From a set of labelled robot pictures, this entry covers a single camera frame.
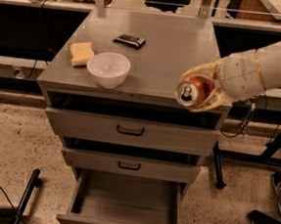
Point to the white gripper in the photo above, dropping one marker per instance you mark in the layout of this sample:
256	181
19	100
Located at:
239	76

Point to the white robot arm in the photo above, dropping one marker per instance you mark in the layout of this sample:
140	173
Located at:
270	63

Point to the grey metal drawer cabinet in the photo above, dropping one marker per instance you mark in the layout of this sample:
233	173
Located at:
173	45

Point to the grey middle drawer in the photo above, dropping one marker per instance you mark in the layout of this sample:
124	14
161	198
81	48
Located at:
140	167

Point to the yellow sponge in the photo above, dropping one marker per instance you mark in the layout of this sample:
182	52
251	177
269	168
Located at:
81	53

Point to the black table leg left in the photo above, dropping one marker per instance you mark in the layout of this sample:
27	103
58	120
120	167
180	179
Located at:
34	182

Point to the grey top drawer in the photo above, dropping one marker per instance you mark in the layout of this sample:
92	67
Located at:
132	132

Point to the grey open bottom drawer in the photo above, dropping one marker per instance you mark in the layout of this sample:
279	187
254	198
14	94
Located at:
107	198

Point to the red coke can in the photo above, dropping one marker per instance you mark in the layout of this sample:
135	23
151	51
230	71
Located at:
191	91

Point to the black table frame right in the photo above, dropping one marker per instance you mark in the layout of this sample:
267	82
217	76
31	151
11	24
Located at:
265	158

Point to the white bowl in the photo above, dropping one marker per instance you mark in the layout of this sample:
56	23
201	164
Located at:
108	70

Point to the dark snack bar packet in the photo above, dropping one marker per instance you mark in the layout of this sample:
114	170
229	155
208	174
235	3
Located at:
131	41

